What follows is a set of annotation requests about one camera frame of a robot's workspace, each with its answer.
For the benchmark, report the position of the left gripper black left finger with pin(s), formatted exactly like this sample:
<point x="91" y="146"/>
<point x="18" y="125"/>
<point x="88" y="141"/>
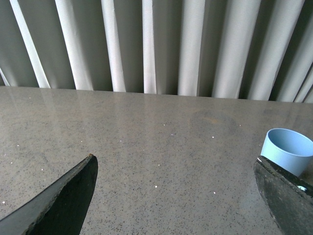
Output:
<point x="58" y="210"/>

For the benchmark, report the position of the light blue cup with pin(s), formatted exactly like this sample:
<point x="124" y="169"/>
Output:
<point x="289" y="149"/>

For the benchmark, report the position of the grey pleated curtain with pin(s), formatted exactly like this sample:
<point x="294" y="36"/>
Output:
<point x="249" y="49"/>

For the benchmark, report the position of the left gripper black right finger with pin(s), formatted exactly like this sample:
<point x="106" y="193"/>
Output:
<point x="288" y="198"/>

